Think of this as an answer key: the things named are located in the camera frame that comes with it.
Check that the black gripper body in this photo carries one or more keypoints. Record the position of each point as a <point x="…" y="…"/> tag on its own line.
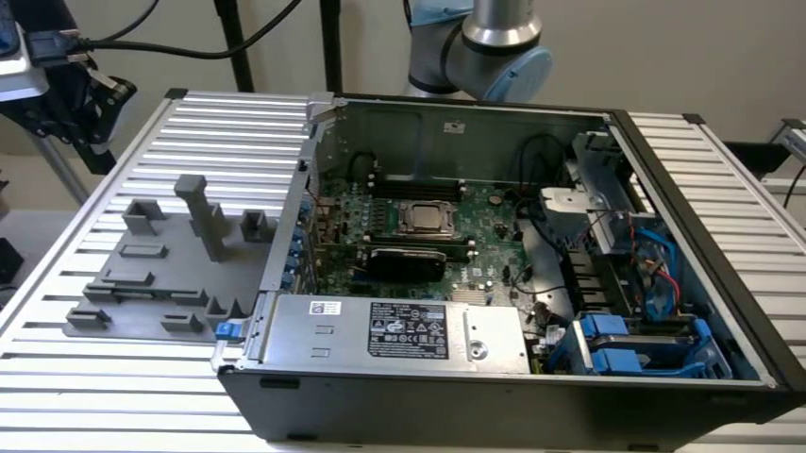
<point x="63" y="104"/>

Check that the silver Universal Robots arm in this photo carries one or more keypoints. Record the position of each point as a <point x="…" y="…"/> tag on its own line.
<point x="503" y="28"/>

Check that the aluminium table leg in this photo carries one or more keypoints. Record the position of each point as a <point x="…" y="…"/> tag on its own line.
<point x="60" y="170"/>

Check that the black stand pole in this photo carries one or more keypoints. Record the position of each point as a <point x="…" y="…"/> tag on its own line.
<point x="331" y="47"/>
<point x="236" y="47"/>

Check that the small black floor object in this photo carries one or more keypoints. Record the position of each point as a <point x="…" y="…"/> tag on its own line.
<point x="11" y="259"/>

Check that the grey parts rack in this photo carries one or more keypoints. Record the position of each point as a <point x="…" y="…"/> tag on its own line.
<point x="176" y="264"/>

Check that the silver case corner latch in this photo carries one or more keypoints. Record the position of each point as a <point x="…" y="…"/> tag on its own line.
<point x="320" y="108"/>

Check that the blue case latch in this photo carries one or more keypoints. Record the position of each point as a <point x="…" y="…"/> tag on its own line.
<point x="228" y="330"/>

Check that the silver power supply unit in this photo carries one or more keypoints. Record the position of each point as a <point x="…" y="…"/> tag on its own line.
<point x="296" y="340"/>

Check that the silver CPU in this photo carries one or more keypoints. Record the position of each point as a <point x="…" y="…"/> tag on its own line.
<point x="429" y="217"/>

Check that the black heatsink shroud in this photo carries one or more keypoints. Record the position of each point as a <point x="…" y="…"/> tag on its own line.
<point x="406" y="266"/>

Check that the green motherboard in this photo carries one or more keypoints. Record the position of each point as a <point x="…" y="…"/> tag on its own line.
<point x="485" y="245"/>

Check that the metal drive cage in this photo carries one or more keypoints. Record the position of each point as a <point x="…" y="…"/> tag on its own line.
<point x="598" y="207"/>

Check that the black open PC case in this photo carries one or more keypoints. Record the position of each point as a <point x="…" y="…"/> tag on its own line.
<point x="503" y="406"/>

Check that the blue disk bay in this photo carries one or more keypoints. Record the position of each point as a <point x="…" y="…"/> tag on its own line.
<point x="655" y="354"/>

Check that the black box behind table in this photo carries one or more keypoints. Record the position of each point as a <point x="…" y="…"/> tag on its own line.
<point x="753" y="156"/>

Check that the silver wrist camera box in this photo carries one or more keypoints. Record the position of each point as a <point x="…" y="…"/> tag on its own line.
<point x="19" y="71"/>

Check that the CPU socket metal frame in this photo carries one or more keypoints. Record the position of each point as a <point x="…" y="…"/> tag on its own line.
<point x="398" y="222"/>

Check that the black front fan duct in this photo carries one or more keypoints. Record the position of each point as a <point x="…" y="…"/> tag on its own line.
<point x="595" y="283"/>

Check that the aluminium frame rail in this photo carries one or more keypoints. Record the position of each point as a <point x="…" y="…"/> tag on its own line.
<point x="790" y="137"/>

